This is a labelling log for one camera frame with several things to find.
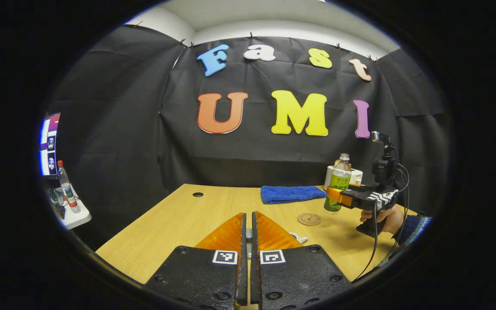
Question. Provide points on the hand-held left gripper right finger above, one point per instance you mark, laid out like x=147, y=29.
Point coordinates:
x=295, y=275

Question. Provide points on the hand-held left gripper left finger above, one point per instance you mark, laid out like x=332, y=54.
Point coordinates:
x=205, y=277

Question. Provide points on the black backdrop cloth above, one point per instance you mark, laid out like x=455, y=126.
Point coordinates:
x=110, y=142

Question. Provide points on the computer monitor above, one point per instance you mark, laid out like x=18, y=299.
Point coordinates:
x=49, y=146

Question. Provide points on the red-cap plastic bottle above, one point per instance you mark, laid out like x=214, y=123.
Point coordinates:
x=68, y=189

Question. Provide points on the blue towel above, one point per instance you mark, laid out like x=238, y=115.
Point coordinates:
x=293, y=193

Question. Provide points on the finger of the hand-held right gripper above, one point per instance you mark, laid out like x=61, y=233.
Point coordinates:
x=338, y=196
x=362, y=186

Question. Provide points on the round brown coaster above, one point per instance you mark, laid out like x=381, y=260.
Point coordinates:
x=309, y=219

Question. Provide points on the white side table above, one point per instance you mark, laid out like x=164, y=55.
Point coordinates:
x=78, y=217

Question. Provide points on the white toaster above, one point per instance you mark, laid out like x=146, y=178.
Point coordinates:
x=356, y=175

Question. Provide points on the white teacup lid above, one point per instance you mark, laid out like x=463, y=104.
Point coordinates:
x=249, y=236

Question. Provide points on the clear green-label water bottle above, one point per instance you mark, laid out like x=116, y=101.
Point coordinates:
x=339, y=181

